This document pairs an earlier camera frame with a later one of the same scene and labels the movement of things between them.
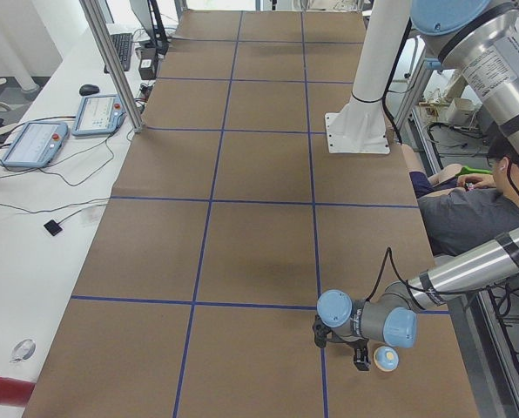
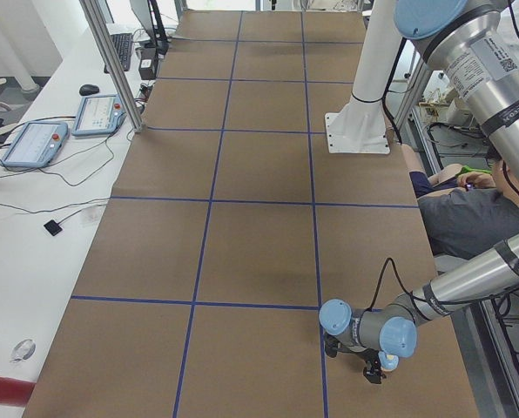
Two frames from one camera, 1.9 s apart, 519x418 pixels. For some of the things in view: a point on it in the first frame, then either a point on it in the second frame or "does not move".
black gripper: x=320 y=332 → x=332 y=345
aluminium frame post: x=114 y=65 does not move
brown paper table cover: x=230 y=221 does not move
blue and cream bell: x=386 y=358 does not move
